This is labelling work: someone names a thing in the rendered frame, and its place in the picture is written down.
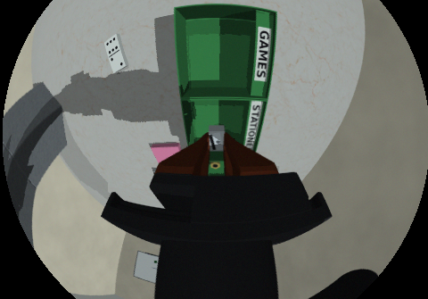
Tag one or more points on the white domino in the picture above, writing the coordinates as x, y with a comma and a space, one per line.
116, 54

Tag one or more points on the green rack of bins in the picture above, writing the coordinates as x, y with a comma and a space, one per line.
214, 51

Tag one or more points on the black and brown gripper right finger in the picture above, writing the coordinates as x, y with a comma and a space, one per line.
244, 161

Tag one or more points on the brass hex nut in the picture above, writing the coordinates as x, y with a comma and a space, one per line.
215, 165

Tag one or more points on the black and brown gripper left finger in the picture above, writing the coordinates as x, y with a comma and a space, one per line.
189, 160

